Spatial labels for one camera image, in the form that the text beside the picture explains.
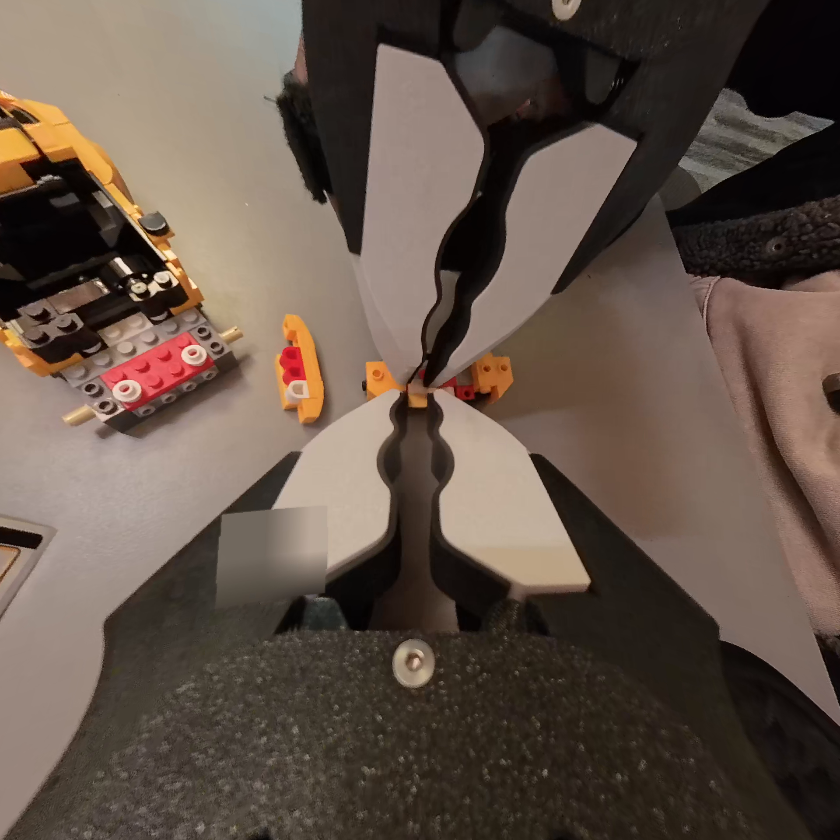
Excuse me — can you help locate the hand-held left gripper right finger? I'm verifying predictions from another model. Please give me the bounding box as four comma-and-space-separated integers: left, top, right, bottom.
431, 392, 592, 594

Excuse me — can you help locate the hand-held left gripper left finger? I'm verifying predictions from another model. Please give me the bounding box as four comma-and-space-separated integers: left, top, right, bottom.
276, 389, 403, 585

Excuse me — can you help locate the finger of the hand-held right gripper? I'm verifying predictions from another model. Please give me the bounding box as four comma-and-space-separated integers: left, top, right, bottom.
423, 121, 640, 382
348, 40, 487, 382

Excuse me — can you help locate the orange arch lego piece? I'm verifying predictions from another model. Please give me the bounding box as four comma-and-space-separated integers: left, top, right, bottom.
276, 313, 325, 425

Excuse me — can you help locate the orange red grey lego assembly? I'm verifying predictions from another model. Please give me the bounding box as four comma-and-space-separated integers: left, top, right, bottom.
364, 352, 515, 403

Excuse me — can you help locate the yellow lego car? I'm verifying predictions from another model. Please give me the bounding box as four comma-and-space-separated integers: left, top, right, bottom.
0, 92, 246, 437

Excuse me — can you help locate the plaid cloth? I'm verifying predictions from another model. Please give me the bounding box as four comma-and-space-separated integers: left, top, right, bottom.
680, 87, 830, 193

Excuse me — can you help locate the dark fleece jacket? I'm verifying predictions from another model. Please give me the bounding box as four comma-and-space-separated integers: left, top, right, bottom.
667, 119, 840, 279

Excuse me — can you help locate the beige garment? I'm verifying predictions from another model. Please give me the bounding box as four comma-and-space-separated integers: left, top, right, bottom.
696, 269, 840, 644

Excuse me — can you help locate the sticker sheet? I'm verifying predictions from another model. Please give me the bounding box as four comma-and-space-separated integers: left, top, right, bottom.
0, 516, 56, 618

